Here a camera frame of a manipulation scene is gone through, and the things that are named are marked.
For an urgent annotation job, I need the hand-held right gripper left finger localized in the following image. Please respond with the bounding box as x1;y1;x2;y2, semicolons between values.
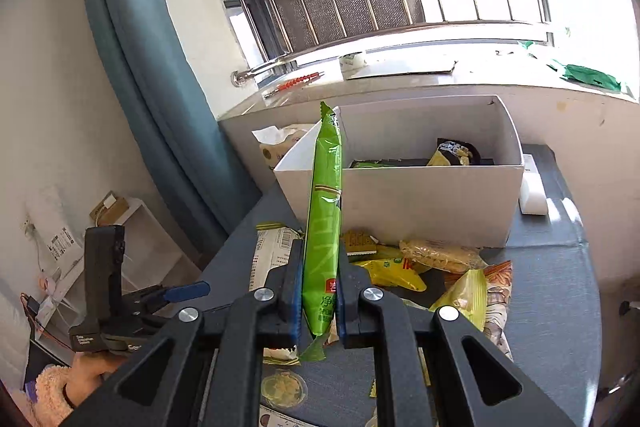
60;239;306;427

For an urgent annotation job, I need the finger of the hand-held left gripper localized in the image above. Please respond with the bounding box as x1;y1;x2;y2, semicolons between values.
132;281;211;315

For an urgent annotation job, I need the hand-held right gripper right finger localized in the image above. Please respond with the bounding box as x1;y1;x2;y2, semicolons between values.
336;251;576;427

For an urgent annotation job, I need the green snack packet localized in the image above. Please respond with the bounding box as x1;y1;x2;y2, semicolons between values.
299;101;345;363
348;159;431;170

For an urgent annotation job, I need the white cardboard box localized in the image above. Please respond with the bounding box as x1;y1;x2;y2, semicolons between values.
273;95;525;249

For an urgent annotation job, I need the person's left forearm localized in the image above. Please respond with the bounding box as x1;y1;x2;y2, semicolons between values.
22;363;76;427

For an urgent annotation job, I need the person's left hand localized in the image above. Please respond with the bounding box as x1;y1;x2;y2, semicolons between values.
65;349;128;408

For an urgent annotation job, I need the white paper label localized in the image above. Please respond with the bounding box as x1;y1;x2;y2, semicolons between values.
46;227;77;264

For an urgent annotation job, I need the white barcode snack packet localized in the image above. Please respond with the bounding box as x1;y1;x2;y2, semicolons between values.
248;222;306;293

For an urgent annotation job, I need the white shelf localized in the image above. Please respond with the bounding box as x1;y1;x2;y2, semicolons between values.
30;197;203;358

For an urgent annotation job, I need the small cardboard box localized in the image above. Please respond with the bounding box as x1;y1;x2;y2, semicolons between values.
90;192;130;225

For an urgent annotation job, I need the gold wafer snack packet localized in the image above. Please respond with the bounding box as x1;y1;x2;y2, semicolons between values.
341;229;378;258

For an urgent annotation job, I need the round clear jelly cup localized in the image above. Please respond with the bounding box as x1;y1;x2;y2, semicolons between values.
260;368;307;409

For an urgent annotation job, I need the beige biscuit packet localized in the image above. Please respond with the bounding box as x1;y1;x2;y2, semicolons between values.
398;239;488;275

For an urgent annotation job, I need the yellow-green snack packet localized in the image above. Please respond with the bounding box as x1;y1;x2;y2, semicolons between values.
429;268;488;333

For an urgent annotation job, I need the flat green snack packet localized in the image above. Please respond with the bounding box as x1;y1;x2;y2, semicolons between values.
348;159;431;170

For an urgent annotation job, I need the tissue pack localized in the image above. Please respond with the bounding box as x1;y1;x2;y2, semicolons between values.
251;124;313;170

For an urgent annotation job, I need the orange striped snack packet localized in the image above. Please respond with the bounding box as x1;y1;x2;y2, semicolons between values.
480;260;515;363

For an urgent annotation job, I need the black and yellow snack packet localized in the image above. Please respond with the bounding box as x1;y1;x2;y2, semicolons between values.
426;138;482;168

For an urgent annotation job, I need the blue curtain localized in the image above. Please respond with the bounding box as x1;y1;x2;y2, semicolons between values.
77;0;263;255

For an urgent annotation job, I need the red beaded tool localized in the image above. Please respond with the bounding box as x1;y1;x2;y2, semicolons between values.
263;71;325;98

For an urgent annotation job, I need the small white box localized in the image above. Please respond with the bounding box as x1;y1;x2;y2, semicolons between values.
518;153;551;217

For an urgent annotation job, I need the small white container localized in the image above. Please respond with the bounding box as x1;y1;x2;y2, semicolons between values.
339;52;368;80

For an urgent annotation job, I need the green plastic bag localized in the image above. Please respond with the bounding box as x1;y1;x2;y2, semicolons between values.
547;63;636;94

